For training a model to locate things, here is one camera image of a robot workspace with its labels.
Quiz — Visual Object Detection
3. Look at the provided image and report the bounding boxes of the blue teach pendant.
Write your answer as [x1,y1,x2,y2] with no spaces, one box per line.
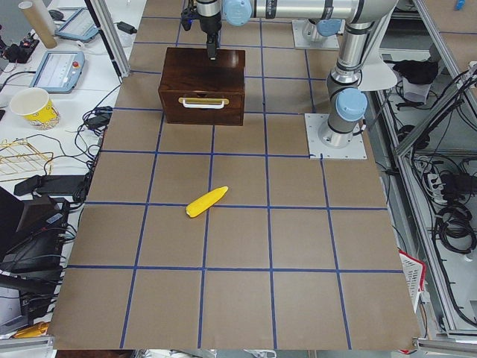
[55,7,98,42]
[30,51,85,94]

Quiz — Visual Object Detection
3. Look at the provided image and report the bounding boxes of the yellow paper popcorn cup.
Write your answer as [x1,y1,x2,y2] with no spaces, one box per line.
[9,87,60,130]

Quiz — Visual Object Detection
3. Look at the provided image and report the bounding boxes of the aluminium frame post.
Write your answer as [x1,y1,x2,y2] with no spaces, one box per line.
[84,0,130,78]

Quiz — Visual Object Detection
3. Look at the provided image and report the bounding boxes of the blue teach pendant near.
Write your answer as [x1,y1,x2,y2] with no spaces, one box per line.
[30,51,85,94]

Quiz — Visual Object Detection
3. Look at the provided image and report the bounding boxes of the white red plastic basket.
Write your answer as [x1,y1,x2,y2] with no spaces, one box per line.
[399,250,426,312]

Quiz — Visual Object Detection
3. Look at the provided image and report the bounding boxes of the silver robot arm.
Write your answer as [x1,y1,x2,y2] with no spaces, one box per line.
[181,1,397,148]
[300,19,342,50]

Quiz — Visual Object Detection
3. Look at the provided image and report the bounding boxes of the gold wire basket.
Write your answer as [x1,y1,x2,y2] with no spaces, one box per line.
[1,139,53,182]

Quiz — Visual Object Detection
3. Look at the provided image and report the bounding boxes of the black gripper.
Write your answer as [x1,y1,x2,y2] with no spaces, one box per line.
[196,0,221,60]

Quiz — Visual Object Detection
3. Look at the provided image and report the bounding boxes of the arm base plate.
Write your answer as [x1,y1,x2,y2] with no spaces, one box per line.
[305,113,367,160]
[292,19,344,51]

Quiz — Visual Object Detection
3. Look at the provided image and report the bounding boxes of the dark wooden drawer cabinet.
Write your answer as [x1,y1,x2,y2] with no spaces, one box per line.
[157,46,247,127]

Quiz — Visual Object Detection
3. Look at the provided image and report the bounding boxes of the cardboard tube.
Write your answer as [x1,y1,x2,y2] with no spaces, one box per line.
[18,0,57,49]

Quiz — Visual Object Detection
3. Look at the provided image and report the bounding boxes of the blue teach pendant far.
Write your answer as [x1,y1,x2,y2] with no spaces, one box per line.
[55,7,98,42]

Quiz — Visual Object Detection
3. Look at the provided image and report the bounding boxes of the black computer equipment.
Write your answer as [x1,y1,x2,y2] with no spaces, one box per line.
[1,189,74,335]

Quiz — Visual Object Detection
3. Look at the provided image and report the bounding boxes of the yellow corn cob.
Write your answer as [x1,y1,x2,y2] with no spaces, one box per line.
[186,186,229,218]

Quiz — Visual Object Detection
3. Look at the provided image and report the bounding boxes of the black power adapter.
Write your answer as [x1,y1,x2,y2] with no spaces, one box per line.
[13,175,85,196]

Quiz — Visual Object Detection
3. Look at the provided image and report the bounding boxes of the wooden drawer with white handle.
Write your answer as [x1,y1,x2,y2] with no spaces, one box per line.
[159,92,244,126]

